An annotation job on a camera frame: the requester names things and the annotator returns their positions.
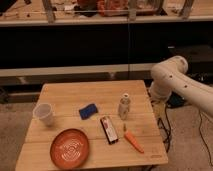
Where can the black box on shelf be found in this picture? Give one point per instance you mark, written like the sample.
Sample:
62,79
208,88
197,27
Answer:
199,57

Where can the orange toy carrot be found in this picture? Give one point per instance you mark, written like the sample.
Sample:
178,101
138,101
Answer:
132,140

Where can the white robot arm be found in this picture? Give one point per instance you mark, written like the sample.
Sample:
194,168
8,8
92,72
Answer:
170,76

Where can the translucent plastic cup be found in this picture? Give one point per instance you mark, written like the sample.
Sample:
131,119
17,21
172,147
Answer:
44,113

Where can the small white bottle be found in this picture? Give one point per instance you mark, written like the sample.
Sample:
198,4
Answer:
124,106

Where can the wooden folding table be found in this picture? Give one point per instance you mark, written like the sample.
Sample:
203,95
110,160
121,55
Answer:
68,98

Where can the blue sponge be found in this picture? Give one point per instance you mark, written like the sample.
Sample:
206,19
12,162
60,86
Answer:
88,111

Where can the orange patterned plate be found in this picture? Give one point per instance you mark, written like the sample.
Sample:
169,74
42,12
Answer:
69,149

